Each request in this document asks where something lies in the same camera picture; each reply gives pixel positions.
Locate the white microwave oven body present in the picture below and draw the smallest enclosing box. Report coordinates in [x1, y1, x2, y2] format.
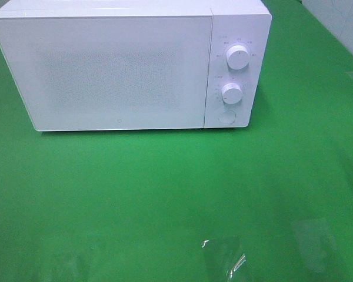
[0, 1, 272, 129]

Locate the round door release button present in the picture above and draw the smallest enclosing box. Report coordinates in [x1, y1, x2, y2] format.
[218, 110, 237, 125]

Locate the white timer knob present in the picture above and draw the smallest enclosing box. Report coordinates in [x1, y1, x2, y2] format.
[221, 83, 244, 105]

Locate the clear tape patch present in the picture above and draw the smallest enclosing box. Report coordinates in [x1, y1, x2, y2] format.
[291, 218, 337, 273]
[201, 236, 252, 281]

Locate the white microwave door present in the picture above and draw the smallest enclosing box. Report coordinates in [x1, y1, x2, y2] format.
[0, 16, 212, 132]

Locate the clear tape patch right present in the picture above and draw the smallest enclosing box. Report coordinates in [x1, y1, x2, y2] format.
[291, 218, 337, 273]

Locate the upper white microwave knob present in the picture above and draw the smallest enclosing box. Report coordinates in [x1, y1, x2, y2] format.
[226, 43, 250, 71]

